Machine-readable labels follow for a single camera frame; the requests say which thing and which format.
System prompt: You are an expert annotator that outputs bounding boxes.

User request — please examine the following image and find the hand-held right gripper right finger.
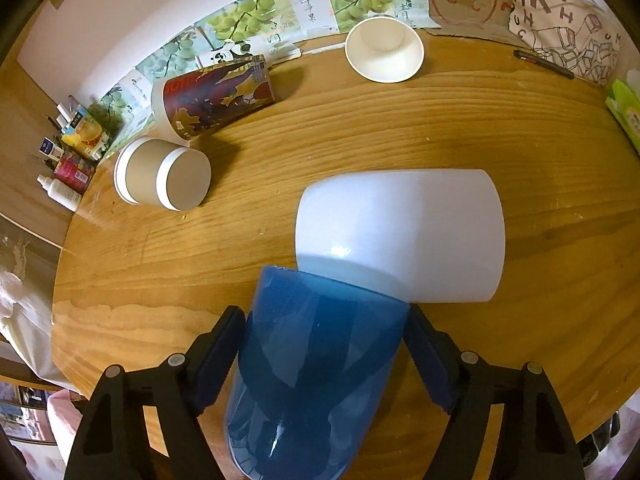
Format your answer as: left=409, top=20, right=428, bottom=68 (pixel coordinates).
left=404, top=303, right=586, bottom=480

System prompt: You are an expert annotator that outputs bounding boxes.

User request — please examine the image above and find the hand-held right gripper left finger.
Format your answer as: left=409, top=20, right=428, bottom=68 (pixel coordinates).
left=64, top=304, right=246, bottom=480

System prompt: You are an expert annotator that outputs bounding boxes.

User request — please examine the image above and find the blue translucent plastic cup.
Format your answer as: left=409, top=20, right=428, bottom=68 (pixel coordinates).
left=223, top=265, right=411, bottom=480

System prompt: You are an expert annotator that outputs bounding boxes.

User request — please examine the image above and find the white plastic cup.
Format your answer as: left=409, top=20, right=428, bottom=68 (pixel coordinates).
left=294, top=168, right=506, bottom=305

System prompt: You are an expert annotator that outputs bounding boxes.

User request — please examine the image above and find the brown sleeved white paper cup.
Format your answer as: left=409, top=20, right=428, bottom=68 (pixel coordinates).
left=114, top=137, right=212, bottom=211

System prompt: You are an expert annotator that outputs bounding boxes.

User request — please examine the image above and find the red printed paper cup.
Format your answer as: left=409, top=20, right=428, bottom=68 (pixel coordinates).
left=151, top=54, right=274, bottom=143

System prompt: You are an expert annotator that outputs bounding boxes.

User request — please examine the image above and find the white cloth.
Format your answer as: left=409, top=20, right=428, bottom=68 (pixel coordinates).
left=0, top=270, right=71, bottom=391

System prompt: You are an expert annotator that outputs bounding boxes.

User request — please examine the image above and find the white squeeze bottle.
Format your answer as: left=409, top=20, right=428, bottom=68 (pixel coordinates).
left=37, top=174, right=83, bottom=212

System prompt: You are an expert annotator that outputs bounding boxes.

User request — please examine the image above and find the pink printed packet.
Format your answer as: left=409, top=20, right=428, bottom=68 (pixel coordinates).
left=53, top=154, right=97, bottom=192

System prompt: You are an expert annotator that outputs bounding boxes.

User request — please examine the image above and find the black pen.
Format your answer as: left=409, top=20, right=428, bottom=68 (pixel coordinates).
left=514, top=49, right=576, bottom=80

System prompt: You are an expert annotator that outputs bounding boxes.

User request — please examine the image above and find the green tissue packet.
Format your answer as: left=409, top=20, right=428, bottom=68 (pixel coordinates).
left=605, top=77, right=640, bottom=156

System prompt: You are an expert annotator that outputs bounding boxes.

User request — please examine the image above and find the grape printed paper sheet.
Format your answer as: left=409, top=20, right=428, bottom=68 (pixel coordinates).
left=97, top=0, right=443, bottom=161

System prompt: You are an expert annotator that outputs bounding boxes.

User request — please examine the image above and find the printed canvas tote bag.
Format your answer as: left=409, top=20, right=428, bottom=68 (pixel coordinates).
left=507, top=0, right=623, bottom=86

